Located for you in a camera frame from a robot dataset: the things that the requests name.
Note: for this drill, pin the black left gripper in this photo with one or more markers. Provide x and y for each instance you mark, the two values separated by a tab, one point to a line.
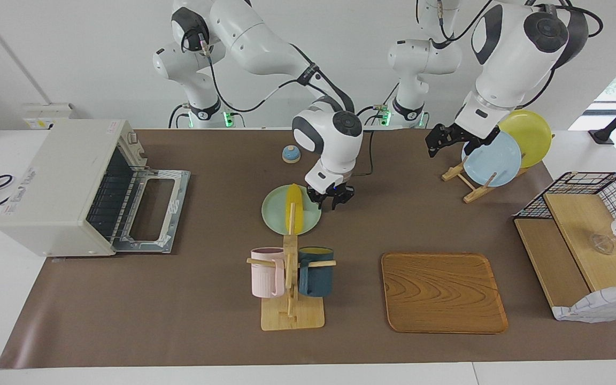
474	132

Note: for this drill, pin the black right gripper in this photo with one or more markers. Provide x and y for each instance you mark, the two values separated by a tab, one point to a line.
330	190

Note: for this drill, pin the yellow corn cob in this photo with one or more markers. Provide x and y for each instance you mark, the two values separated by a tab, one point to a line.
297	208

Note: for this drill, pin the pale green plate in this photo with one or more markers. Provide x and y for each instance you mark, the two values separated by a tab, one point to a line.
275	211

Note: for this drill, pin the glass oven door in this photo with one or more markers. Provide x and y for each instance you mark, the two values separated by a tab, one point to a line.
142	246

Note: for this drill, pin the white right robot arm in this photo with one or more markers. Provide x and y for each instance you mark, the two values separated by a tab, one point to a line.
254	37

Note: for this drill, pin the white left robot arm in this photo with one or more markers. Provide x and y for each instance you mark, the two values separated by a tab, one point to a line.
511	59

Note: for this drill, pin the beige toaster oven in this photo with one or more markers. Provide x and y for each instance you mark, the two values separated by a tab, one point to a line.
51	182

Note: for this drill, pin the light blue plate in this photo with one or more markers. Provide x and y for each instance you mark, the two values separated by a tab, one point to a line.
495	160

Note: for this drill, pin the wooden plate rack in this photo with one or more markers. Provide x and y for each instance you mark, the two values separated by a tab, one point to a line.
471	193

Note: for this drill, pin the small blue round lid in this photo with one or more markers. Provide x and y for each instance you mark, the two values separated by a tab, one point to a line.
291	155

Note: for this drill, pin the yellow plate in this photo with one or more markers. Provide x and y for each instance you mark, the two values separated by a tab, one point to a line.
532	136

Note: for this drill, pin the dark blue mug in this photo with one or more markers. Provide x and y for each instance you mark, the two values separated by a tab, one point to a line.
316	275

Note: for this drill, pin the pink mug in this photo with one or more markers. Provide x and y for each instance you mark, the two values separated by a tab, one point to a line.
266	275

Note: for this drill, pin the wooden mug tree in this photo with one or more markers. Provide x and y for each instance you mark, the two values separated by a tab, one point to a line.
292	315

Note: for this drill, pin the brown wooden tray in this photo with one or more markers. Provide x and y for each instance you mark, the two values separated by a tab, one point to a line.
441	294

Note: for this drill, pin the small clear glass piece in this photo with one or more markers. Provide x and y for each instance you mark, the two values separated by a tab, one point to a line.
602	244

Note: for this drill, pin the brown table mat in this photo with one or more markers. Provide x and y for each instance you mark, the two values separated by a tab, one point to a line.
179	321

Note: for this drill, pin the white checked cloth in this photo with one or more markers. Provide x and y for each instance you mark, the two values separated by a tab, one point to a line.
597	307

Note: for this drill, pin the white wall socket box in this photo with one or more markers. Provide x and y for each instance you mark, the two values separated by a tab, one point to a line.
46	115

